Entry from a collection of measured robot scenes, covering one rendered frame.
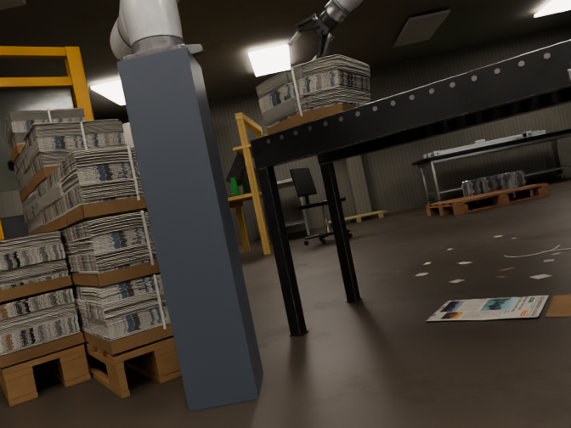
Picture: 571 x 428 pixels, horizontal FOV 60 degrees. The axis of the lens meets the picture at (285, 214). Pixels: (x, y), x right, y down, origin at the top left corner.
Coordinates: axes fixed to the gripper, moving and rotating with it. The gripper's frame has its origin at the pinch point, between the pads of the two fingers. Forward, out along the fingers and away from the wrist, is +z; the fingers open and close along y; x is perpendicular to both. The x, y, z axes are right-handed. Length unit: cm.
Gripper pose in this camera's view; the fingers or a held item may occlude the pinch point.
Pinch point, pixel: (299, 54)
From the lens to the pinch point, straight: 215.9
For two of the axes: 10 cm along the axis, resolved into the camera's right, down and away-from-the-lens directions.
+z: -6.2, 5.9, 5.1
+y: 5.5, 8.0, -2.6
